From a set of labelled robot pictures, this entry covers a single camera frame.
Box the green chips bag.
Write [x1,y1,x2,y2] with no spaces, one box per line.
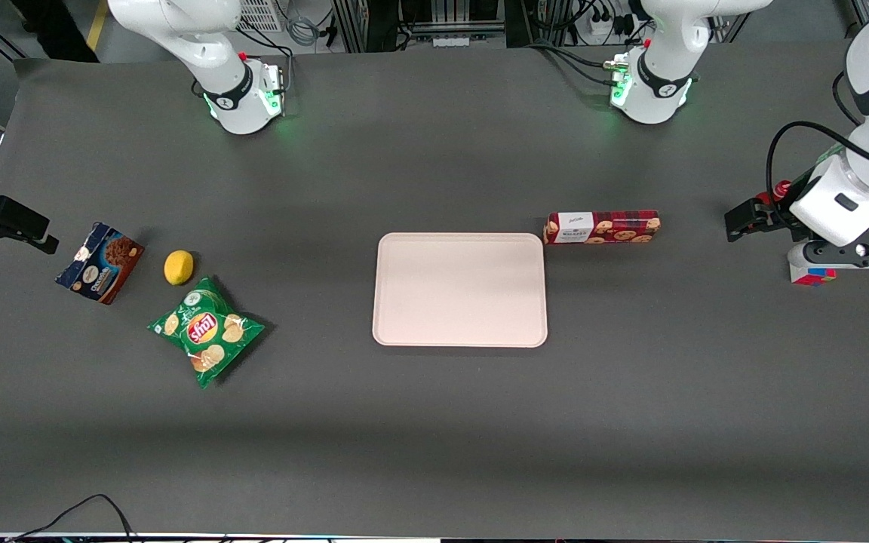
[147,276,266,390]

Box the beige plastic tray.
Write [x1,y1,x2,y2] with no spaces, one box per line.
[372,232,548,348]

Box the black bulky object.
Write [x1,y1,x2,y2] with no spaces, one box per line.
[8,0,101,63]

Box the red bottle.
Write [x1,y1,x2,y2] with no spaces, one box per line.
[754,179,793,208]

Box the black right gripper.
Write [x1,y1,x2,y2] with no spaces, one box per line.
[0,195,60,256]

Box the red cookie box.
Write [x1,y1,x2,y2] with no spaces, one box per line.
[543,210,662,245]

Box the white perforated box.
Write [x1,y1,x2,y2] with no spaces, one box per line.
[237,0,285,33]

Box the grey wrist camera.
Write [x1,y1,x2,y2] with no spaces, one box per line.
[788,240,869,271]

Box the aluminium equipment rack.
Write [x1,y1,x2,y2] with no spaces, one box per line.
[331,0,526,54]

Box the grey coiled cable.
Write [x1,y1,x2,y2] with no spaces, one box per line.
[284,11,322,48]

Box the colourful puzzle cube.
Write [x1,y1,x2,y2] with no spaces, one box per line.
[790,265,837,287]

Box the thin black cable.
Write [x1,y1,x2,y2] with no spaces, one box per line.
[5,494,137,543]

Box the yellow lemon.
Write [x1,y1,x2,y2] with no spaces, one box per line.
[164,250,195,287]

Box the blue chocolate cookie box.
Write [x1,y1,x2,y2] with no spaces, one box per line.
[55,222,145,305]

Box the white power strip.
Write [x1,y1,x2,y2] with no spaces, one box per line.
[585,8,620,44]

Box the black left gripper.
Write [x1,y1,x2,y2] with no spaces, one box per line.
[725,198,809,243]

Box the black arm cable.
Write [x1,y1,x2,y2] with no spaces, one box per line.
[765,72,869,227]

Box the black base cable bundle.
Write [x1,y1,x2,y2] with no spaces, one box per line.
[529,39,620,85]

